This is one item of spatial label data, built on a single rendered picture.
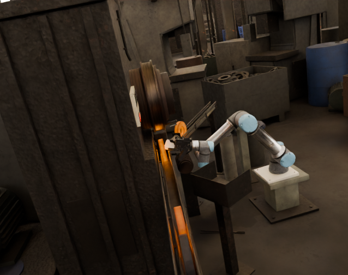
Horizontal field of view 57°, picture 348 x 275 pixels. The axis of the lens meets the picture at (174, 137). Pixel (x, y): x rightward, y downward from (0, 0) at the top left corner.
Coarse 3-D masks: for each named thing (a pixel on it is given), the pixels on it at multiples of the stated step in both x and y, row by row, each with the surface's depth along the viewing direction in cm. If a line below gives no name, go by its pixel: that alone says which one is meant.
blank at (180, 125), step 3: (177, 123) 263; (180, 123) 263; (183, 123) 268; (177, 126) 261; (180, 126) 263; (183, 126) 268; (177, 129) 260; (180, 129) 263; (183, 129) 270; (186, 129) 272; (177, 132) 260; (180, 132) 263; (183, 132) 270
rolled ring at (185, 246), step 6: (186, 234) 123; (180, 240) 119; (186, 240) 118; (186, 246) 116; (186, 252) 115; (186, 258) 114; (192, 258) 114; (186, 264) 113; (192, 264) 113; (186, 270) 113; (192, 270) 113
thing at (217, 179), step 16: (192, 176) 182; (208, 176) 192; (240, 176) 170; (208, 192) 175; (224, 192) 165; (240, 192) 172; (224, 208) 184; (224, 224) 187; (224, 240) 192; (224, 256) 198; (224, 272) 203; (240, 272) 201
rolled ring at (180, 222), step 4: (176, 208) 138; (180, 208) 137; (176, 212) 135; (180, 212) 135; (176, 216) 134; (180, 216) 133; (176, 220) 132; (180, 220) 132; (180, 224) 131; (184, 224) 131; (180, 228) 131; (184, 228) 131; (180, 232) 130; (184, 232) 130; (188, 240) 131
